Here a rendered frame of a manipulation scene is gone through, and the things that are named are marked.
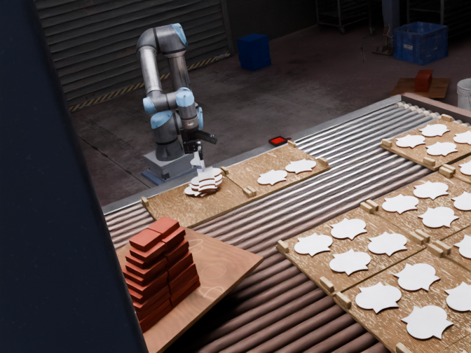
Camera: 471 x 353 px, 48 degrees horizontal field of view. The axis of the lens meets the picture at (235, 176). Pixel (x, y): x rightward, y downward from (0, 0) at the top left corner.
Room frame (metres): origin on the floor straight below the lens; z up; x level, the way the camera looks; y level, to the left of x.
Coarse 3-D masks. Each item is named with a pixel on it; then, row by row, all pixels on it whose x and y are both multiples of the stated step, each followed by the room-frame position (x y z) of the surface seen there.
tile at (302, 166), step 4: (300, 160) 2.25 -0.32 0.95; (304, 160) 2.24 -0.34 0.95; (308, 160) 2.23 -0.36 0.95; (292, 164) 2.23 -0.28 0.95; (296, 164) 2.22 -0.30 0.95; (300, 164) 2.21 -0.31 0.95; (304, 164) 2.21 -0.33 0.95; (308, 164) 2.20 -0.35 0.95; (312, 164) 2.19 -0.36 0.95; (288, 168) 2.19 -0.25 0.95; (292, 168) 2.19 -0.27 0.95; (296, 168) 2.18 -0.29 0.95; (300, 168) 2.17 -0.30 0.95; (304, 168) 2.17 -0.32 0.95; (308, 168) 2.16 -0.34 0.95; (312, 168) 2.16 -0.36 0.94; (292, 172) 2.16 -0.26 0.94; (296, 172) 2.14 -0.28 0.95; (300, 172) 2.14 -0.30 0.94
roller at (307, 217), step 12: (408, 168) 2.05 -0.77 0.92; (420, 168) 2.04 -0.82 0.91; (384, 180) 1.98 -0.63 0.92; (396, 180) 1.98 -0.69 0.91; (360, 192) 1.92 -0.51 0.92; (336, 204) 1.86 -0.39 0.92; (300, 216) 1.82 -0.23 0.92; (312, 216) 1.81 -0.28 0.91; (276, 228) 1.76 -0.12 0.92; (288, 228) 1.76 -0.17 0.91; (252, 240) 1.71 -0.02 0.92; (264, 240) 1.72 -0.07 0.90
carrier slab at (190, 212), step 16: (224, 176) 2.24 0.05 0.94; (176, 192) 2.18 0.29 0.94; (224, 192) 2.10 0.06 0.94; (240, 192) 2.07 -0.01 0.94; (160, 208) 2.06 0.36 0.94; (176, 208) 2.03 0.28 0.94; (192, 208) 2.01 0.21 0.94; (208, 208) 1.98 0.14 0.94; (224, 208) 1.96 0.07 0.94; (192, 224) 1.88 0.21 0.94
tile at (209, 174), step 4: (208, 168) 2.24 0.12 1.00; (212, 168) 2.23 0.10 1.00; (216, 168) 2.22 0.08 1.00; (200, 172) 2.21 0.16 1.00; (204, 172) 2.20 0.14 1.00; (208, 172) 2.19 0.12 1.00; (212, 172) 2.19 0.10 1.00; (216, 172) 2.18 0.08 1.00; (220, 172) 2.18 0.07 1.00; (200, 176) 2.17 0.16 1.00; (204, 176) 2.16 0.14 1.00; (208, 176) 2.15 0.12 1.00; (212, 176) 2.14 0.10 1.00; (216, 176) 2.16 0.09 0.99; (200, 180) 2.13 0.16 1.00; (204, 180) 2.14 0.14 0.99
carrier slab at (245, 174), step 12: (264, 156) 2.38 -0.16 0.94; (276, 156) 2.36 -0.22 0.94; (288, 156) 2.34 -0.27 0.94; (300, 156) 2.31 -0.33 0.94; (312, 156) 2.29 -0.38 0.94; (228, 168) 2.32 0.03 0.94; (240, 168) 2.30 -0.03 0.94; (252, 168) 2.28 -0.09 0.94; (264, 168) 2.26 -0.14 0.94; (276, 168) 2.23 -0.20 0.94; (324, 168) 2.15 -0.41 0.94; (240, 180) 2.18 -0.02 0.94; (252, 180) 2.16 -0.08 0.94; (288, 180) 2.10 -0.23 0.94; (300, 180) 2.09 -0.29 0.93; (264, 192) 2.03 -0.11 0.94
